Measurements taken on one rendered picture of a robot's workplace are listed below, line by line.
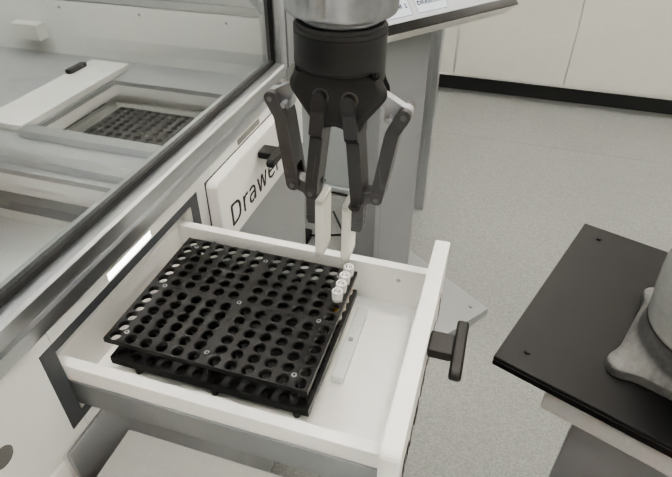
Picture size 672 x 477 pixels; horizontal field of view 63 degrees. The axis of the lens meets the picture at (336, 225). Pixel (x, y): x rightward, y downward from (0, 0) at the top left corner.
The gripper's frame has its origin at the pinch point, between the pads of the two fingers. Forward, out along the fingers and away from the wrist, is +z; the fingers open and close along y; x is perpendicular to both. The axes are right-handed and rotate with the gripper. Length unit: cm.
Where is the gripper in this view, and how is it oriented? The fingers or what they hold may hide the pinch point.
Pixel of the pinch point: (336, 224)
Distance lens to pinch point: 54.6
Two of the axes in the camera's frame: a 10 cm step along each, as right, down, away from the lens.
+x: -2.9, 5.6, -7.7
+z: -0.2, 8.0, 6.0
